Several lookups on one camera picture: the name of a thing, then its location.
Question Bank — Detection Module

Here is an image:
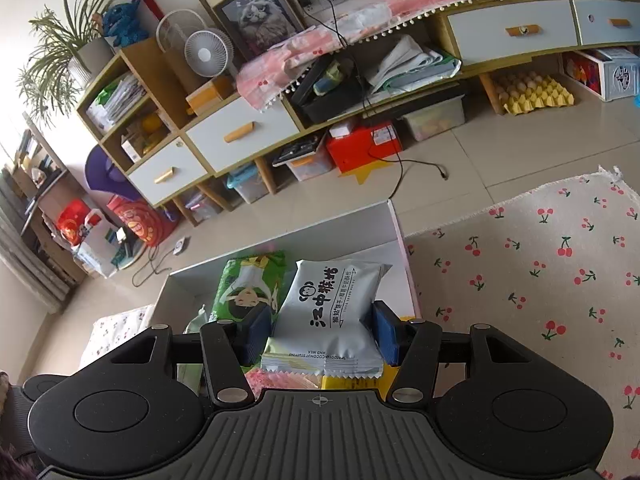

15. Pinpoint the small white desk fan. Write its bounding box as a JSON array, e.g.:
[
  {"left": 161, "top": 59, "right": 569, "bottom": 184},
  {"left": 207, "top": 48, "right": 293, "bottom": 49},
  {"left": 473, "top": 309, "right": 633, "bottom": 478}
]
[{"left": 183, "top": 28, "right": 234, "bottom": 78}]

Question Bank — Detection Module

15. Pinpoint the clear plastic storage box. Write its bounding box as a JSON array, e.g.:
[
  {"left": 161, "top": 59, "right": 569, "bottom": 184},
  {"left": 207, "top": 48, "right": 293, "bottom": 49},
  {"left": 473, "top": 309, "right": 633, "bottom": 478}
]
[{"left": 402, "top": 96, "right": 465, "bottom": 142}]

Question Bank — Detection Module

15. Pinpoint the cherry print cloth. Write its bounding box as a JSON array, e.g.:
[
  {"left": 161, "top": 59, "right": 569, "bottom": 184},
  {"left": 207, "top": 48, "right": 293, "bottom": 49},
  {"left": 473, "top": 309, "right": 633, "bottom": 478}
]
[{"left": 406, "top": 168, "right": 639, "bottom": 479}]

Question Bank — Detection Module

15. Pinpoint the grey Chinese snack packet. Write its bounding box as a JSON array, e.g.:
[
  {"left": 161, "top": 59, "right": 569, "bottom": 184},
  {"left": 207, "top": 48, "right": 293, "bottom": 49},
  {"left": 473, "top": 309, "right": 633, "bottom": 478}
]
[{"left": 260, "top": 259, "right": 390, "bottom": 378}]

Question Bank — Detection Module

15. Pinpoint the potted green plant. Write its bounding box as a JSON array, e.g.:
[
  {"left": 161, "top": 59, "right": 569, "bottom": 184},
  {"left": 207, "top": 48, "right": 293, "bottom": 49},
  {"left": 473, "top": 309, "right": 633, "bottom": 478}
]
[{"left": 17, "top": 0, "right": 114, "bottom": 124}]

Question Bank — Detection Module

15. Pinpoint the pink cherry cabinet cloth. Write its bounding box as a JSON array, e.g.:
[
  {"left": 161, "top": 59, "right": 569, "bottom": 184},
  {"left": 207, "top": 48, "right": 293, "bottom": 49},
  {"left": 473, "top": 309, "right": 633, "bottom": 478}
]
[{"left": 236, "top": 0, "right": 483, "bottom": 110}]

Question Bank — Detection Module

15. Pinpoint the red round lantern bag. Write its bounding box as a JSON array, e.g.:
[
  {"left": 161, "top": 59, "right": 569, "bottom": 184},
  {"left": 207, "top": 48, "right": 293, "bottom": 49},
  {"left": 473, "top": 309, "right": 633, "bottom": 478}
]
[{"left": 107, "top": 195, "right": 177, "bottom": 247}]

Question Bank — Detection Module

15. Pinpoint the black storage bin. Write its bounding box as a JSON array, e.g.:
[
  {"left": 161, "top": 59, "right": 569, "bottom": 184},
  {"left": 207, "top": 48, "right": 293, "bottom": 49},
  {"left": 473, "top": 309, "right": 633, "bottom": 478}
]
[{"left": 290, "top": 54, "right": 370, "bottom": 124}]

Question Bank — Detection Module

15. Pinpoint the yellow egg tray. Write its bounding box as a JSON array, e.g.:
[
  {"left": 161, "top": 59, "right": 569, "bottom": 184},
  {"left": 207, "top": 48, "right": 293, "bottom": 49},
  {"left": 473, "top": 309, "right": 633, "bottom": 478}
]
[{"left": 496, "top": 72, "right": 576, "bottom": 116}]

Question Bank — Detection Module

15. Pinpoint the long wooden TV cabinet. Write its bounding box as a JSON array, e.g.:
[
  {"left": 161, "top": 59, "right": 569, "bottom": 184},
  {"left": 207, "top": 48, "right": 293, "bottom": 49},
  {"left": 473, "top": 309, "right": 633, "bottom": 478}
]
[{"left": 75, "top": 0, "right": 640, "bottom": 226}]

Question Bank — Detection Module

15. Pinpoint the framed cat picture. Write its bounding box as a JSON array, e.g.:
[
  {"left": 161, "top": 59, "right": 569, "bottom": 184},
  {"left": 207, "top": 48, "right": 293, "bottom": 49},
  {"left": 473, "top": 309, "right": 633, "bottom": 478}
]
[{"left": 200, "top": 0, "right": 305, "bottom": 62}]

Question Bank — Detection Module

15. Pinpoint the red box under cabinet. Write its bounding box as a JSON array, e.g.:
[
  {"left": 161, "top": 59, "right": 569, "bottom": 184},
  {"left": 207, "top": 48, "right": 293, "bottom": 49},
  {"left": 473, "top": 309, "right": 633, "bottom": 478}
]
[{"left": 326, "top": 122, "right": 402, "bottom": 174}]

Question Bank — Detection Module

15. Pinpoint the blue Stitch plush toy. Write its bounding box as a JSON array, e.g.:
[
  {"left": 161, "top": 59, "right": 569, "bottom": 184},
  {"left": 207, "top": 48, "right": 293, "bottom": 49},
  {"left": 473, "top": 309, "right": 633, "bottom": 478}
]
[{"left": 102, "top": 0, "right": 149, "bottom": 48}]

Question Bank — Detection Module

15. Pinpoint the green snack packet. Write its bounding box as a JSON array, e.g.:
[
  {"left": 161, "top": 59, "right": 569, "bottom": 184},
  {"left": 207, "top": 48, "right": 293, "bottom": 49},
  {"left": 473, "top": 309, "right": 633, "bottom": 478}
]
[{"left": 209, "top": 252, "right": 286, "bottom": 321}]

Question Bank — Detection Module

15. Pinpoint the white paper shopping bag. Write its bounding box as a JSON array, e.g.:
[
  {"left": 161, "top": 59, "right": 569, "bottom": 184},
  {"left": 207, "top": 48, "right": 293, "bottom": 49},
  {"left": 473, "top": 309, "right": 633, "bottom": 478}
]
[{"left": 75, "top": 208, "right": 120, "bottom": 278}]

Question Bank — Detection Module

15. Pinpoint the purple round cushion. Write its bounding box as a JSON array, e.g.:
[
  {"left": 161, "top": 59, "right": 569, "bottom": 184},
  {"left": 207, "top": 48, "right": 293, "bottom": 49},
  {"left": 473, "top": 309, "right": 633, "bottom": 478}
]
[{"left": 85, "top": 145, "right": 141, "bottom": 202}]

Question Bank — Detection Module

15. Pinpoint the white printed box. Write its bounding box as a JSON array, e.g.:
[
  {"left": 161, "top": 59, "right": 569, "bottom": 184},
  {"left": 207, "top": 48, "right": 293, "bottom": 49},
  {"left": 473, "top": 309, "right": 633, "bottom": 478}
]
[{"left": 561, "top": 48, "right": 639, "bottom": 102}]

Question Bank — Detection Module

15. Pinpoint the pink cardboard box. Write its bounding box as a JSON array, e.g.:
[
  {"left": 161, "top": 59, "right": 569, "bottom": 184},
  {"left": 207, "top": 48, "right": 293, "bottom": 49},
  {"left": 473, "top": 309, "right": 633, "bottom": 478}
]
[{"left": 148, "top": 200, "right": 420, "bottom": 334}]

